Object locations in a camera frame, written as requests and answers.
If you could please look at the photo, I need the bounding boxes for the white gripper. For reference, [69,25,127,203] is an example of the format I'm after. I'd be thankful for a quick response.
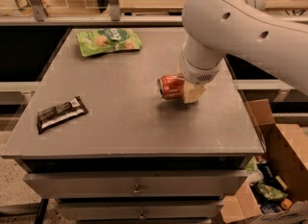
[179,53,224,104]

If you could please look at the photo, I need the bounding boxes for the orange soda can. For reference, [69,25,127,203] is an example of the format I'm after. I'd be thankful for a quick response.
[157,74,185,100]

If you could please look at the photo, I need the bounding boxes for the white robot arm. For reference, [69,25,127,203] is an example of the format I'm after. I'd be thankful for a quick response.
[181,0,308,94]

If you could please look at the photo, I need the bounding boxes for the upper grey drawer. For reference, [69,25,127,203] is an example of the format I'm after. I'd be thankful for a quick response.
[24,170,246,199]

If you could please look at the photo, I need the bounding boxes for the grey drawer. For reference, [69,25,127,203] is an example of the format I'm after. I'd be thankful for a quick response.
[59,200,223,220]
[24,170,246,199]

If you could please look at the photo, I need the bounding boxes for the green snack bag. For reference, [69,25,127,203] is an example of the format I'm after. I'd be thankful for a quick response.
[76,28,141,57]

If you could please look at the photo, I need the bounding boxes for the cardboard box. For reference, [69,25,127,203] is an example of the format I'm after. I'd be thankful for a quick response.
[221,99,308,224]

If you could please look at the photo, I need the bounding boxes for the dark bottle in box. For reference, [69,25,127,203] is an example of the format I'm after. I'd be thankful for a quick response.
[256,156,288,191]

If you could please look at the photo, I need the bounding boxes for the green packet in box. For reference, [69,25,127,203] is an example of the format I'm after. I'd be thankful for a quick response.
[257,183,288,202]

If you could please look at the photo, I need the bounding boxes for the black snack bar wrapper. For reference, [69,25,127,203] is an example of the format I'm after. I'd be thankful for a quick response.
[37,96,89,134]

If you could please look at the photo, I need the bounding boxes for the lower grey drawer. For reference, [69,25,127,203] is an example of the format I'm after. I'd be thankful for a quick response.
[59,200,223,220]

